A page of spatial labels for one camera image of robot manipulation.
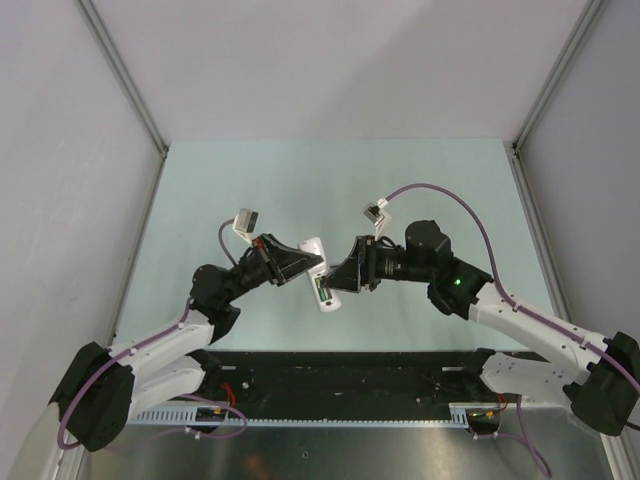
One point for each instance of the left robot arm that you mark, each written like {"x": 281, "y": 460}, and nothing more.
{"x": 104, "y": 387}

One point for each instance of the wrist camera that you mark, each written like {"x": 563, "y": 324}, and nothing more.
{"x": 379, "y": 216}
{"x": 245, "y": 221}

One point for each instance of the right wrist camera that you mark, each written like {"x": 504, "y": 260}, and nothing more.
{"x": 379, "y": 216}

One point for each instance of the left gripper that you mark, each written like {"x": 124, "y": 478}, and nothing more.
{"x": 273, "y": 253}

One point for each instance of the right aluminium frame post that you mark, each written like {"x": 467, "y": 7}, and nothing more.
{"x": 572, "y": 48}

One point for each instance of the green battery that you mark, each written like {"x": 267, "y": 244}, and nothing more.
{"x": 325, "y": 294}

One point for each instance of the left aluminium frame post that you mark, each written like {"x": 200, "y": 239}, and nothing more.
{"x": 106, "y": 44}

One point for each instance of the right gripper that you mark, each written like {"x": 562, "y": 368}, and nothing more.
{"x": 359, "y": 270}

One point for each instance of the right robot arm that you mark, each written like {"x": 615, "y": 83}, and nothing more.
{"x": 595, "y": 376}

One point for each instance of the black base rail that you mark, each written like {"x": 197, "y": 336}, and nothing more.
{"x": 345, "y": 386}

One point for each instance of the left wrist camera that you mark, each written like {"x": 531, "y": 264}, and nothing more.
{"x": 245, "y": 221}

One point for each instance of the aluminium frame post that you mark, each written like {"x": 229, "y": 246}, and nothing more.
{"x": 572, "y": 48}
{"x": 106, "y": 44}

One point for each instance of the white remote control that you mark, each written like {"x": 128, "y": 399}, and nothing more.
{"x": 318, "y": 274}

